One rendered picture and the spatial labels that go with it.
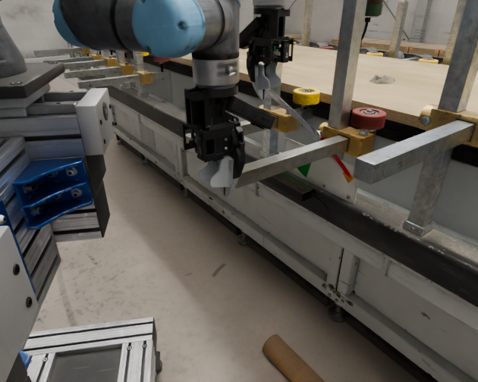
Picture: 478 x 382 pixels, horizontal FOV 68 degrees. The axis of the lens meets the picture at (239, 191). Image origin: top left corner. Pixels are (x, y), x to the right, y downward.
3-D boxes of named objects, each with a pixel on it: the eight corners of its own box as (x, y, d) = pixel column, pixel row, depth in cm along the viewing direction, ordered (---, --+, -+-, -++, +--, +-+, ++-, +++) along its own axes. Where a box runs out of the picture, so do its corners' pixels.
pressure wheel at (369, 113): (365, 161, 88) (373, 116, 82) (339, 151, 93) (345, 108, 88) (384, 154, 92) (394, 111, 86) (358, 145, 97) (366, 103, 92)
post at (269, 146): (268, 181, 116) (275, 17, 93) (260, 177, 118) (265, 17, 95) (275, 178, 118) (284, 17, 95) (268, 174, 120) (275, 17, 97)
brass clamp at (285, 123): (283, 133, 101) (284, 117, 99) (253, 122, 111) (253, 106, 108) (299, 129, 104) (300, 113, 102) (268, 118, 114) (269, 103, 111)
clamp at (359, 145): (358, 158, 83) (362, 138, 81) (315, 142, 93) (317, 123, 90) (372, 153, 86) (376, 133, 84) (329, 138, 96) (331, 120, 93)
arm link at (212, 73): (221, 51, 61) (251, 57, 55) (222, 79, 63) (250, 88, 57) (183, 56, 57) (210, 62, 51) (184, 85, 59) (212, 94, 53)
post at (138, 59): (143, 108, 185) (129, 3, 162) (139, 106, 188) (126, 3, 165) (149, 106, 187) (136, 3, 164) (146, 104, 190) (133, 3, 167)
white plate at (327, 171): (353, 205, 88) (360, 168, 83) (281, 169, 107) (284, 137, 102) (354, 204, 89) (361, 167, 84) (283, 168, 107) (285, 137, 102)
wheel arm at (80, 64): (55, 72, 195) (52, 64, 193) (53, 71, 198) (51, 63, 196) (130, 64, 218) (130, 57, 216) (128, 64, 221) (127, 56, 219)
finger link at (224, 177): (205, 202, 67) (202, 157, 62) (231, 193, 70) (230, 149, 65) (214, 209, 65) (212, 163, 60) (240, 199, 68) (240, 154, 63)
